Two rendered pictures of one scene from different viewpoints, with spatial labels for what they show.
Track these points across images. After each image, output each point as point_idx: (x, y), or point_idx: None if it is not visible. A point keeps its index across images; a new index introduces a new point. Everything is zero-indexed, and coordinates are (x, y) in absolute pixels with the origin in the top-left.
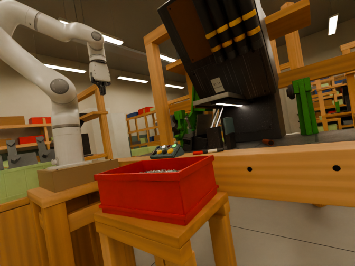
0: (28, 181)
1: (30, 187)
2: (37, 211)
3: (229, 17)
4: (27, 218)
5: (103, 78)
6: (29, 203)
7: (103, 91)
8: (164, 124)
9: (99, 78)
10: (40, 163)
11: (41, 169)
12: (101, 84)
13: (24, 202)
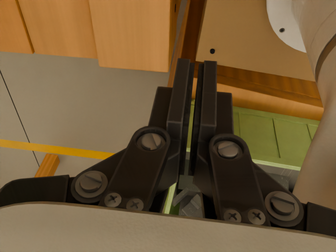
0: (309, 141)
1: (303, 130)
2: None
3: None
4: (312, 81)
5: (159, 246)
6: (312, 97)
7: (215, 75)
8: None
9: (277, 247)
10: (286, 164)
11: (283, 153)
12: (228, 159)
13: (320, 101)
